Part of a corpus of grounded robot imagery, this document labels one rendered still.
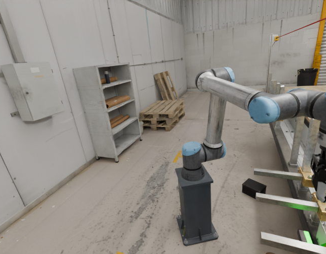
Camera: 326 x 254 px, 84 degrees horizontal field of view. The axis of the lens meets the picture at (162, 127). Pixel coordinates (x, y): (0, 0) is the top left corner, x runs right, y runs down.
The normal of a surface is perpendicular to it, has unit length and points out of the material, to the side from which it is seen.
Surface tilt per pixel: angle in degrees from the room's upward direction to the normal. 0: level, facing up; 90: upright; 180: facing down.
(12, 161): 90
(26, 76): 90
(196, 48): 90
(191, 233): 90
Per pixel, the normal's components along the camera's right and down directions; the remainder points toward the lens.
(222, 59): -0.37, 0.36
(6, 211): 0.92, 0.04
